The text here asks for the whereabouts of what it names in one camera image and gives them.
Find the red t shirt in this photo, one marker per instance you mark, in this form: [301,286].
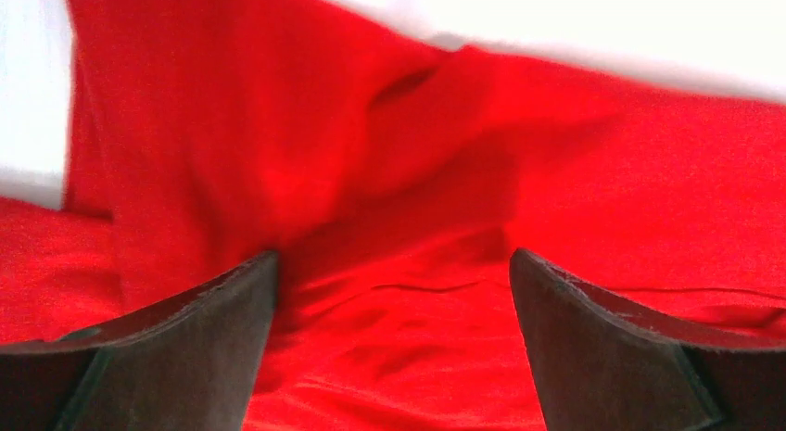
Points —
[395,179]

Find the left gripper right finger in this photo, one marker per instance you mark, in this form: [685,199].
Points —
[603,362]

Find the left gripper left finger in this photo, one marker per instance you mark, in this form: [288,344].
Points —
[188,362]

